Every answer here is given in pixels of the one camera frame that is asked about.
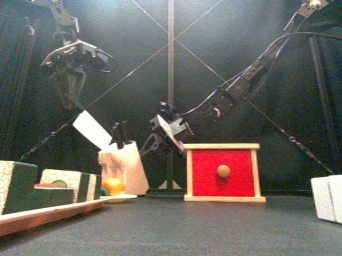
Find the white wooden knife holder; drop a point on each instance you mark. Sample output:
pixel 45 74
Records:
pixel 129 170

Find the vertical metal frame pole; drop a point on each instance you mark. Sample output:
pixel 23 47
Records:
pixel 172 66

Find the narrow green crackle block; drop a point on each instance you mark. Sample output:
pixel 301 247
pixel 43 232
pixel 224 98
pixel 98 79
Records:
pixel 94 186

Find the small red toy piece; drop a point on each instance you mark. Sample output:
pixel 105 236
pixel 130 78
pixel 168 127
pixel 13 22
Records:
pixel 45 185

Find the low green block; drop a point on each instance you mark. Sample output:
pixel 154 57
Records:
pixel 54 197

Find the small white plate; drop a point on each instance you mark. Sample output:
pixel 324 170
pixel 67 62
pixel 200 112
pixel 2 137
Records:
pixel 120 198

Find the red wooden knob box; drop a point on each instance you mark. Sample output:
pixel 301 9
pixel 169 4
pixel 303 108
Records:
pixel 222 173

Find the small green toy piece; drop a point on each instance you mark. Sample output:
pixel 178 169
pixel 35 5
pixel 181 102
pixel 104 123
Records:
pixel 105 192

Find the orange toy fruit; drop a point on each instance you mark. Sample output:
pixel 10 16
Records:
pixel 114 186

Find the tall green crackle block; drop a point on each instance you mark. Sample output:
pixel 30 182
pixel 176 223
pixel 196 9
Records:
pixel 18 186

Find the crackle block with arch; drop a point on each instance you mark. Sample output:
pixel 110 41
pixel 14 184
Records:
pixel 71 180

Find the white foam block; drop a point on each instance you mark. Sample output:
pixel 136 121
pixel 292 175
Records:
pixel 329 198

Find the light wooden tray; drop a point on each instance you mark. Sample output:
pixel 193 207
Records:
pixel 49 215

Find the dark side frame pole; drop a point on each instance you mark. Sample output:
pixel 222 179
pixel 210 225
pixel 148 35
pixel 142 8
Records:
pixel 323 100

